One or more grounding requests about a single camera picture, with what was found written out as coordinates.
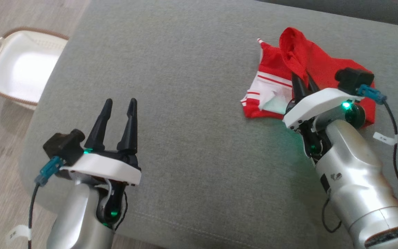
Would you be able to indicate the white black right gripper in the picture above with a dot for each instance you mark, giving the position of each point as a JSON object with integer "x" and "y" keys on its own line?
{"x": 313, "y": 105}

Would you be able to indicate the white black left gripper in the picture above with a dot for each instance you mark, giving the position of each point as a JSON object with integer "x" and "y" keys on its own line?
{"x": 109, "y": 167}

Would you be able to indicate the red jersey with white trim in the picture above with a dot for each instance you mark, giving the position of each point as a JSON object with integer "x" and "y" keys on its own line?
{"x": 323, "y": 65}

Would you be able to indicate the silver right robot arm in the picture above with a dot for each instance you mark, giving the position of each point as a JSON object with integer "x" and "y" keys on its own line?
{"x": 358, "y": 180}

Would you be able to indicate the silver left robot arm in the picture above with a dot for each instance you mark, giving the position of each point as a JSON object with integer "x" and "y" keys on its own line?
{"x": 78, "y": 218}

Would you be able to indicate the grey fabric sofa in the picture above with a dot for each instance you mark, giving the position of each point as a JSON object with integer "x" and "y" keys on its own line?
{"x": 192, "y": 103}

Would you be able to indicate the dark grey sofa backrest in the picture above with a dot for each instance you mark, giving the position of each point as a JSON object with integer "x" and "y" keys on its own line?
{"x": 358, "y": 8}

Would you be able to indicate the white laundry basket brown rim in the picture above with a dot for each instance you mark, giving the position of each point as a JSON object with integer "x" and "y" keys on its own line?
{"x": 22, "y": 69}

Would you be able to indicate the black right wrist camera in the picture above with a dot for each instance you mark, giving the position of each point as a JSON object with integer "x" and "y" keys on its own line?
{"x": 352, "y": 80}

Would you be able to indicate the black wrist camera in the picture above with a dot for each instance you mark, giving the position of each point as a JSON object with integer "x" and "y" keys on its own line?
{"x": 352, "y": 80}
{"x": 64, "y": 147}

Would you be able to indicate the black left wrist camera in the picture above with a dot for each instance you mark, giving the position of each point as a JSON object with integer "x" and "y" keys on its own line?
{"x": 64, "y": 147}

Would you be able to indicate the teal right camera connector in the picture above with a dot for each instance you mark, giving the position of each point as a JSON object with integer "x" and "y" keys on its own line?
{"x": 371, "y": 94}

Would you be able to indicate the teal camera connector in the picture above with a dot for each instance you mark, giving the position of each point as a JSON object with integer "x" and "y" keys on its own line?
{"x": 371, "y": 94}
{"x": 48, "y": 171}

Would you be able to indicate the teal left camera connector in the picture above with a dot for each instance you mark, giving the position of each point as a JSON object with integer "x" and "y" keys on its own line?
{"x": 48, "y": 171}

